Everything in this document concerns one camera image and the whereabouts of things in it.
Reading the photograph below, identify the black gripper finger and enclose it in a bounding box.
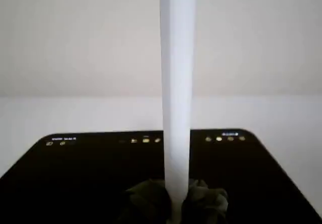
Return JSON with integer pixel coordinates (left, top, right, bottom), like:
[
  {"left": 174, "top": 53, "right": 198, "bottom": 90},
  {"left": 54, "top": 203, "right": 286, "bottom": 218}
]
[
  {"left": 182, "top": 178, "right": 229, "bottom": 224},
  {"left": 118, "top": 179, "right": 174, "bottom": 224}
]

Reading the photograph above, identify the white apple pencil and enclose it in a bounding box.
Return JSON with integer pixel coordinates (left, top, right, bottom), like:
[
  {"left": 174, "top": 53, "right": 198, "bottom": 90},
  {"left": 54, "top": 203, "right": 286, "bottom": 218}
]
[{"left": 158, "top": 0, "right": 197, "bottom": 224}]

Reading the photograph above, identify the ipad tablet with black screen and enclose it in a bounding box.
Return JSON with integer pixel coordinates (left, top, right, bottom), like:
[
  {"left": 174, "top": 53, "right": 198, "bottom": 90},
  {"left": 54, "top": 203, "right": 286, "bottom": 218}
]
[{"left": 0, "top": 128, "right": 322, "bottom": 224}]

